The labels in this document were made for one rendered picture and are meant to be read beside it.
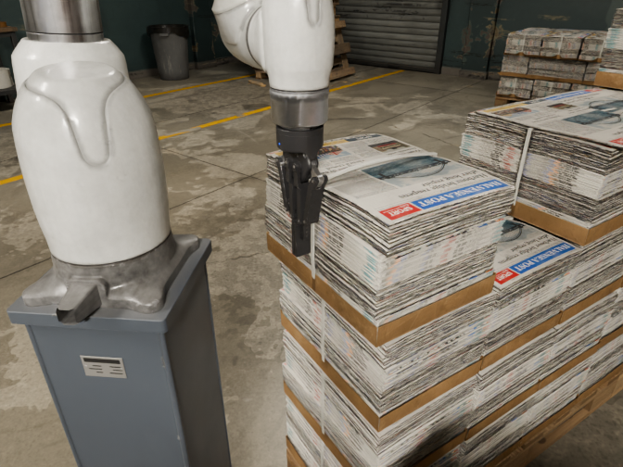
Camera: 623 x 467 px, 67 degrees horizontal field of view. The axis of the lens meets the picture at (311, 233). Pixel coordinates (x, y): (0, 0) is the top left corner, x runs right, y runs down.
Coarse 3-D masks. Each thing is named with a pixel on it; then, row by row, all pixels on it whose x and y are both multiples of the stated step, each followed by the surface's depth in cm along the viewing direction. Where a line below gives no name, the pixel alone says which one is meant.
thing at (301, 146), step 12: (276, 132) 73; (288, 132) 71; (300, 132) 70; (312, 132) 71; (276, 144) 75; (288, 144) 72; (300, 144) 71; (312, 144) 72; (288, 156) 77; (300, 156) 74; (312, 156) 73; (300, 168) 75; (300, 180) 76
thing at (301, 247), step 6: (294, 228) 81; (294, 234) 82; (294, 240) 83; (300, 240) 83; (306, 240) 83; (294, 246) 83; (300, 246) 83; (306, 246) 84; (300, 252) 84; (306, 252) 85
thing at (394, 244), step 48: (336, 192) 75; (384, 192) 75; (432, 192) 75; (480, 192) 76; (336, 240) 78; (384, 240) 68; (432, 240) 72; (480, 240) 81; (336, 288) 83; (384, 288) 72; (432, 288) 79
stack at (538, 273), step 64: (512, 256) 103; (576, 256) 106; (320, 320) 98; (448, 320) 85; (512, 320) 101; (576, 320) 121; (320, 384) 106; (384, 384) 82; (512, 384) 115; (576, 384) 143; (320, 448) 118; (384, 448) 92
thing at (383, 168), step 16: (400, 160) 89; (416, 160) 89; (432, 160) 89; (336, 176) 82; (352, 176) 82; (368, 176) 82; (320, 224) 82; (320, 240) 83; (320, 256) 84; (320, 272) 86
